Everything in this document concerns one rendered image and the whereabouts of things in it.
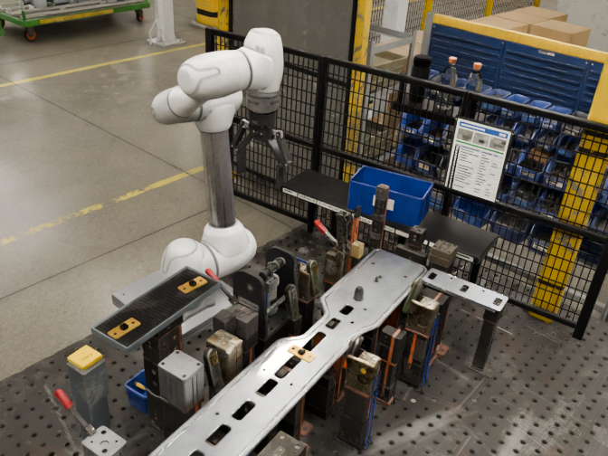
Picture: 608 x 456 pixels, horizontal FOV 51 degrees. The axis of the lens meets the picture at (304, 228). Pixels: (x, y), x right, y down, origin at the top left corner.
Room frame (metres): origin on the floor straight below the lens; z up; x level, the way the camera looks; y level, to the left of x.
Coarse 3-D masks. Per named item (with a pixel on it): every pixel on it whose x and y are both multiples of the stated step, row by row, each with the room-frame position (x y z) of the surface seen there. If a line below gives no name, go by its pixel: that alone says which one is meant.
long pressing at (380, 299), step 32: (384, 256) 1.97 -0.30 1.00; (352, 288) 1.76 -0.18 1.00; (384, 288) 1.77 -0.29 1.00; (320, 320) 1.57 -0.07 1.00; (352, 320) 1.59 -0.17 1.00; (384, 320) 1.61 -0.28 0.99; (288, 352) 1.42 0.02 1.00; (320, 352) 1.43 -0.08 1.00; (256, 384) 1.28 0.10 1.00; (288, 384) 1.29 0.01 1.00; (192, 416) 1.15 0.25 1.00; (224, 416) 1.16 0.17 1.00; (256, 416) 1.17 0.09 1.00; (160, 448) 1.04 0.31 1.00; (192, 448) 1.05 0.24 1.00; (224, 448) 1.06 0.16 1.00
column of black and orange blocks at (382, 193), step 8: (376, 192) 2.15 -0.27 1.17; (384, 192) 2.13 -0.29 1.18; (376, 200) 2.15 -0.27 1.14; (384, 200) 2.13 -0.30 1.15; (376, 208) 2.15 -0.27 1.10; (384, 208) 2.14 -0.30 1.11; (376, 216) 2.15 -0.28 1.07; (384, 216) 2.14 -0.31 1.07; (376, 224) 2.15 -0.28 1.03; (384, 224) 2.16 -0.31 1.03; (376, 232) 2.14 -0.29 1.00; (376, 240) 2.15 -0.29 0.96; (368, 248) 2.15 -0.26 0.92; (376, 248) 2.13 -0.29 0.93
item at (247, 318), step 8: (232, 312) 1.49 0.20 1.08; (240, 312) 1.49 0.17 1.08; (248, 312) 1.50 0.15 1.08; (256, 312) 1.50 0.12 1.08; (240, 320) 1.46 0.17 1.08; (248, 320) 1.46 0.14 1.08; (256, 320) 1.49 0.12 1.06; (240, 328) 1.46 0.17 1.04; (248, 328) 1.45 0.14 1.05; (256, 328) 1.49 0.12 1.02; (240, 336) 1.46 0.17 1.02; (248, 336) 1.45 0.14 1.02; (256, 336) 1.49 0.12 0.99; (248, 344) 1.45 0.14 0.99; (248, 352) 1.47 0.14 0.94; (248, 360) 1.48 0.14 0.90
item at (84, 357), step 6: (84, 348) 1.20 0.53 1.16; (90, 348) 1.20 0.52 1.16; (72, 354) 1.18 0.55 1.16; (78, 354) 1.18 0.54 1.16; (84, 354) 1.18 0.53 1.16; (90, 354) 1.18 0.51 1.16; (96, 354) 1.19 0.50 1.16; (72, 360) 1.16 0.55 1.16; (78, 360) 1.16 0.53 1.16; (84, 360) 1.16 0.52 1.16; (90, 360) 1.16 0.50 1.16; (96, 360) 1.17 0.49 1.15; (78, 366) 1.15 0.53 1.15; (84, 366) 1.14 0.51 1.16
